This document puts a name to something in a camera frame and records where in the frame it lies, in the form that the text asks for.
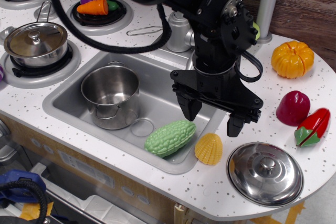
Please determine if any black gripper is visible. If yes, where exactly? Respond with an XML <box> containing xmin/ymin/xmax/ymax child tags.
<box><xmin>170</xmin><ymin>62</ymin><xmax>263</xmax><ymax>137</ymax></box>

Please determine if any yellow toy corn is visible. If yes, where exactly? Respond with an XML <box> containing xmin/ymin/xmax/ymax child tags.
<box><xmin>194</xmin><ymin>133</ymin><xmax>223</xmax><ymax>165</ymax></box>

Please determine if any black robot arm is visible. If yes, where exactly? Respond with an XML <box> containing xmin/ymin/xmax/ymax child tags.
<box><xmin>132</xmin><ymin>0</ymin><xmax>263</xmax><ymax>137</ymax></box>

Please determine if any steel pot lid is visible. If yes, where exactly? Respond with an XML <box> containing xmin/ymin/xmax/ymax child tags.
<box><xmin>227</xmin><ymin>142</ymin><xmax>304</xmax><ymax>207</ymax></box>

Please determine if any grey toy sink basin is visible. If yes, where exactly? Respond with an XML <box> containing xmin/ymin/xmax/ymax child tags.
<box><xmin>43</xmin><ymin>52</ymin><xmax>226</xmax><ymax>174</ymax></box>

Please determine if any steel pot in sink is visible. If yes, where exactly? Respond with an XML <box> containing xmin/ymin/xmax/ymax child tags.
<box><xmin>81</xmin><ymin>61</ymin><xmax>140</xmax><ymax>130</ymax></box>

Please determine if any green toy bitter gourd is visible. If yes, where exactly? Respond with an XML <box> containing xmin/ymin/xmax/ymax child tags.
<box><xmin>144</xmin><ymin>120</ymin><xmax>196</xmax><ymax>158</ymax></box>

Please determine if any dark red toy pepper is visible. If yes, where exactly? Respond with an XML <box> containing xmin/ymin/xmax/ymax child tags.
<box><xmin>276</xmin><ymin>90</ymin><xmax>310</xmax><ymax>126</ymax></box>

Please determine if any grey toy faucet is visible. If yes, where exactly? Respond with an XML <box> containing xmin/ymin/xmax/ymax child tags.
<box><xmin>166</xmin><ymin>12</ymin><xmax>195</xmax><ymax>52</ymax></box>

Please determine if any orange toy pumpkin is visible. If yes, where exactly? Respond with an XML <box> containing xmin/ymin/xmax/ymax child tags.
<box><xmin>271</xmin><ymin>41</ymin><xmax>314</xmax><ymax>79</ymax></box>

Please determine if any red toy chili pepper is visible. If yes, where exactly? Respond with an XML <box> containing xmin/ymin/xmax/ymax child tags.
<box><xmin>294</xmin><ymin>108</ymin><xmax>331</xmax><ymax>147</ymax></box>

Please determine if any grey vertical pole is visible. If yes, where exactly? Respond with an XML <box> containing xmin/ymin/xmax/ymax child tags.
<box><xmin>256</xmin><ymin>0</ymin><xmax>276</xmax><ymax>44</ymax></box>

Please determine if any black rear right burner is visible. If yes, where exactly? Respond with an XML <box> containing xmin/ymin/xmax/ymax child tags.
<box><xmin>70</xmin><ymin>0</ymin><xmax>127</xmax><ymax>26</ymax></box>

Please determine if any wooden toy kitchen cabinet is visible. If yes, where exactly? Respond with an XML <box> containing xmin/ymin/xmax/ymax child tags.
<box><xmin>1</xmin><ymin>115</ymin><xmax>209</xmax><ymax>223</ymax></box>

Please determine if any orange toy carrot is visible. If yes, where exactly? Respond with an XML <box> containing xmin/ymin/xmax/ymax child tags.
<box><xmin>76</xmin><ymin>0</ymin><xmax>109</xmax><ymax>15</ymax></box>

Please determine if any steel lidded saucepan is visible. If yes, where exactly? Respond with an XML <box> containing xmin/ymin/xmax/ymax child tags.
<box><xmin>4</xmin><ymin>16</ymin><xmax>68</xmax><ymax>68</ymax></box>

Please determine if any black front stove burner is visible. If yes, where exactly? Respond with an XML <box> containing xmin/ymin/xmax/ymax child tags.
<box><xmin>10</xmin><ymin>46</ymin><xmax>74</xmax><ymax>78</ymax></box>

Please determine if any blue clamp tool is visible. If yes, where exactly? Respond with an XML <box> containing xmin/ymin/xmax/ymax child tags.
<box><xmin>1</xmin><ymin>169</ymin><xmax>47</xmax><ymax>208</ymax></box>

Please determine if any wire pan handle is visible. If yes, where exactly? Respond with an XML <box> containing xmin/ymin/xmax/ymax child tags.
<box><xmin>126</xmin><ymin>26</ymin><xmax>163</xmax><ymax>36</ymax></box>

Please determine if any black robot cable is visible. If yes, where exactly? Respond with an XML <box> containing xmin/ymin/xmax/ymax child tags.
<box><xmin>43</xmin><ymin>0</ymin><xmax>173</xmax><ymax>54</ymax></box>

